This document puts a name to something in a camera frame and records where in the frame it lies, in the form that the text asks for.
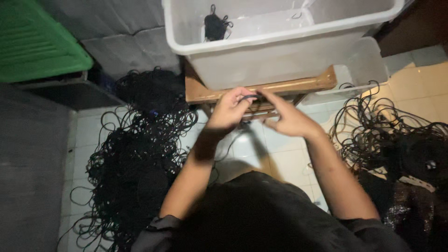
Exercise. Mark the green plastic lid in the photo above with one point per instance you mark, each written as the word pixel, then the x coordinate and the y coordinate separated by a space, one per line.
pixel 35 42

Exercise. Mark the black plastic bag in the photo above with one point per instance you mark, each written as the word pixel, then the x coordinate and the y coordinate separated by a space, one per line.
pixel 416 210

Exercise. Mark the large translucent white plastic tub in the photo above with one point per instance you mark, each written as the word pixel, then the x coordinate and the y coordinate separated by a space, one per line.
pixel 266 45

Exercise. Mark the person's right fingers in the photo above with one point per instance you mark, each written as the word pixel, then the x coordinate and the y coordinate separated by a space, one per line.
pixel 271 99

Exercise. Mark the grey cushion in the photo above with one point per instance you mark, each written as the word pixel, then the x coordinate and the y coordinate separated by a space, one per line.
pixel 129 52
pixel 101 17

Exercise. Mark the person's black shirt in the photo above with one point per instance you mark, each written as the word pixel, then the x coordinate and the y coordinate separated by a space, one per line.
pixel 259 217

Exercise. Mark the person's left hand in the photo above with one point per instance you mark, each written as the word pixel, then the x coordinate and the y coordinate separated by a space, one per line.
pixel 225 112

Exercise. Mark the dark brown furniture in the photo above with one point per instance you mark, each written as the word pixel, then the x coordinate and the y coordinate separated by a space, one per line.
pixel 416 24

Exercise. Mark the person's left fingers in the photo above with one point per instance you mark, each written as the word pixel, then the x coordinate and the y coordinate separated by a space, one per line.
pixel 239 91

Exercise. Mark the white paper tag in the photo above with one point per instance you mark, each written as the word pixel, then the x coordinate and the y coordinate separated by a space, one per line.
pixel 416 183
pixel 378 172

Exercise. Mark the small translucent plastic container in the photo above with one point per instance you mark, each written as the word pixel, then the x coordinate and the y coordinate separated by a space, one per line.
pixel 364 66

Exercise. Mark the person's right hand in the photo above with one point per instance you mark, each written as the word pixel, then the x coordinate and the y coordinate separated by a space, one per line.
pixel 294 120

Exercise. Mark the brown wooden stool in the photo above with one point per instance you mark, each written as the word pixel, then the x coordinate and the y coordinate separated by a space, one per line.
pixel 199 92

